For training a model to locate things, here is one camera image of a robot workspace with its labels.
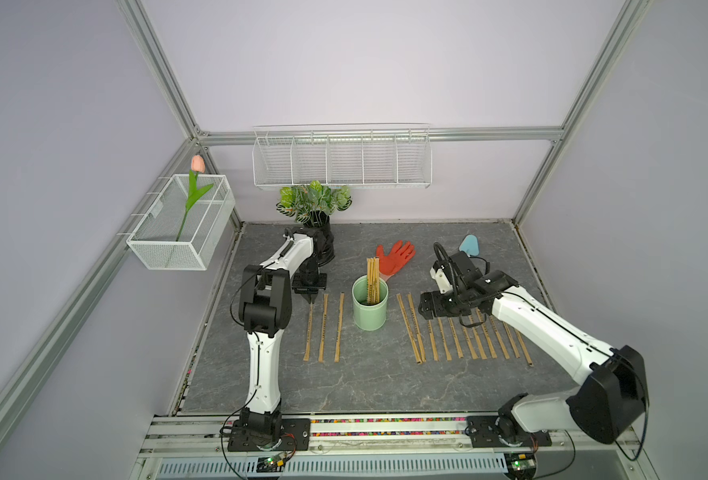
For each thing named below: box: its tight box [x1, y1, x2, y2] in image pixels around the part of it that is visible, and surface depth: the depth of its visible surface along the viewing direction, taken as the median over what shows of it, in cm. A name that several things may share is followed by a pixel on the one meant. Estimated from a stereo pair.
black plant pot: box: [308, 210, 330, 228], surface depth 100 cm
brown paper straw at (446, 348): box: [437, 317, 452, 361], surface depth 89 cm
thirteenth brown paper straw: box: [318, 294, 329, 363], surface depth 93 cm
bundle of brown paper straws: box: [366, 257, 380, 304], surface depth 87 cm
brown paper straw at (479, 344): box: [472, 327, 487, 360], surface depth 90 cm
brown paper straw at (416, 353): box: [396, 293, 423, 365], surface depth 91 cm
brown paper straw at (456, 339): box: [448, 317, 464, 359], surface depth 90 cm
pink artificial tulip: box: [176, 155, 214, 242], surface depth 82 cm
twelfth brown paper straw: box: [334, 292, 345, 363], surface depth 93 cm
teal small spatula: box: [459, 234, 479, 257], surface depth 114 cm
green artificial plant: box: [276, 180, 353, 223], surface depth 95 cm
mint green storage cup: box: [352, 276, 389, 331], surface depth 89 cm
